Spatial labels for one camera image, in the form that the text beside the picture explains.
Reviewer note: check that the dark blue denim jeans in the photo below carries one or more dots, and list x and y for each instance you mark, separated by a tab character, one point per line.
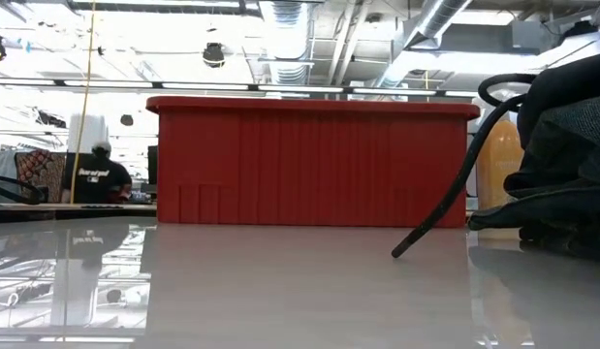
546	208

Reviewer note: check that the red plastic laundry bin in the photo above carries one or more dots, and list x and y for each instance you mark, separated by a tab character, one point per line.
304	165

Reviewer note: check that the black monitor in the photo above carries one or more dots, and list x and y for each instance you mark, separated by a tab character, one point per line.
152	165

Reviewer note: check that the black ceiling fixture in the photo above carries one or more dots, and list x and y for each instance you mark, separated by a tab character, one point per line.
213	54

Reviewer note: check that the orange spray bottle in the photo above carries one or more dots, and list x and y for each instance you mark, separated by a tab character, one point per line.
498	160

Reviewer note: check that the person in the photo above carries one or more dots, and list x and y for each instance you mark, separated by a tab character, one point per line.
96	179

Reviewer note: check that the red patterned fabric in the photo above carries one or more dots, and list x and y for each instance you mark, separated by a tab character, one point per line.
40	174

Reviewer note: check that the ribbed silver air duct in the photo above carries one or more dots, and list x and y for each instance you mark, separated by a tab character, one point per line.
287	39

